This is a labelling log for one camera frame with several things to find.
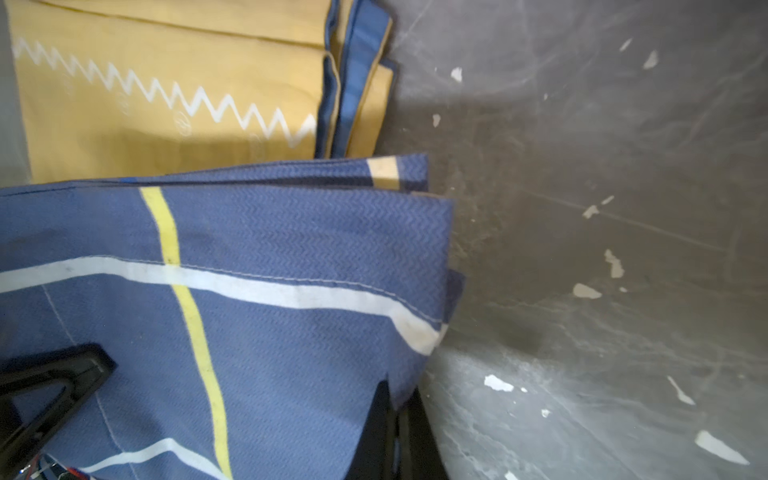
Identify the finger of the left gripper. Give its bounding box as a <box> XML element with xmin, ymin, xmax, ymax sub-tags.
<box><xmin>1</xmin><ymin>344</ymin><xmax>117</xmax><ymax>479</ymax></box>

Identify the tan zigzag pillowcase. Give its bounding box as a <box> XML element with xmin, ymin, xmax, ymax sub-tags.
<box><xmin>5</xmin><ymin>1</ymin><xmax>395</xmax><ymax>183</ymax></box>

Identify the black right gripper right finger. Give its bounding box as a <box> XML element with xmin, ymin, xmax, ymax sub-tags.
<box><xmin>397</xmin><ymin>389</ymin><xmax>449</xmax><ymax>480</ymax></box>

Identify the navy blue striped pillowcase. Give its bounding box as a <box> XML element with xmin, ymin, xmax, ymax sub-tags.
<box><xmin>1</xmin><ymin>154</ymin><xmax>465</xmax><ymax>479</ymax></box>

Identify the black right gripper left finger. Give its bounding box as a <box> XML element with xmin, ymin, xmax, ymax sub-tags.
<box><xmin>345</xmin><ymin>380</ymin><xmax>397</xmax><ymax>480</ymax></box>

